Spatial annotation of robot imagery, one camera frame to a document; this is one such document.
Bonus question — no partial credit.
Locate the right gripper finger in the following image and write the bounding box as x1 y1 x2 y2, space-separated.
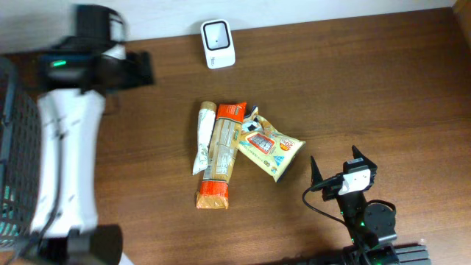
309 156 323 191
352 145 378 173

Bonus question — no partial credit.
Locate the yellow snack chip bag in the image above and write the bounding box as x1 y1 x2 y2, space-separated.
238 106 305 183

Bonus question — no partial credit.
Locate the orange long pasta packet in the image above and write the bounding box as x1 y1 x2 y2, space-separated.
196 102 247 209

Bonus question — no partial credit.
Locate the white beige tube packet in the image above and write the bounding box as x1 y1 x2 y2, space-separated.
192 101 217 175

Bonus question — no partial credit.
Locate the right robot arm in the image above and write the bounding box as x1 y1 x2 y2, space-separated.
302 146 400 264

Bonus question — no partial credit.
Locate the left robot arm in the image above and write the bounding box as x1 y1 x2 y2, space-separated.
1 4 154 264

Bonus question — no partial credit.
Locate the white barcode scanner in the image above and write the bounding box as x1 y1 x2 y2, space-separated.
200 19 236 69

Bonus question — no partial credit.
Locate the grey plastic mesh basket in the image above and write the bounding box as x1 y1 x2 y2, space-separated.
1 57 41 252

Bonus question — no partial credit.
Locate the black right camera cable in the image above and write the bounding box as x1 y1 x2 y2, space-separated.
301 174 397 265

